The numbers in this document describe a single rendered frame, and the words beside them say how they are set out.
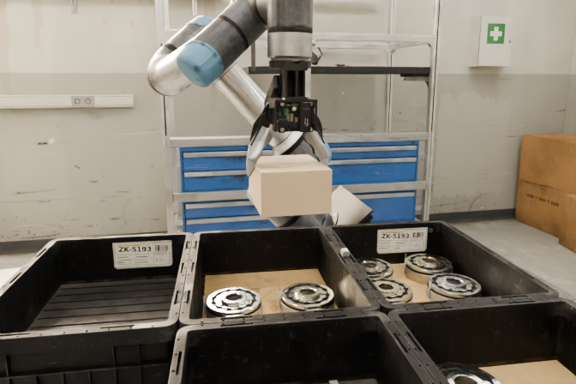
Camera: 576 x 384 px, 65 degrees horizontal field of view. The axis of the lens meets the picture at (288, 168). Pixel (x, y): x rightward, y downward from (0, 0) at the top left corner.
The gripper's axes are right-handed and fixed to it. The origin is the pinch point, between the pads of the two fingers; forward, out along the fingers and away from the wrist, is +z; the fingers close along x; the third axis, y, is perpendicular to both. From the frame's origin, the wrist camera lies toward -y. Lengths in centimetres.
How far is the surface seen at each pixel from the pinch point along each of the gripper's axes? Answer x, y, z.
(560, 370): 37, 27, 26
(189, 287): -18.0, 7.7, 16.7
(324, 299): 6.7, 3.0, 23.9
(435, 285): 29.9, 2.4, 23.5
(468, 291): 35.2, 5.7, 23.8
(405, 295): 22.2, 5.2, 23.5
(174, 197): -29, -183, 52
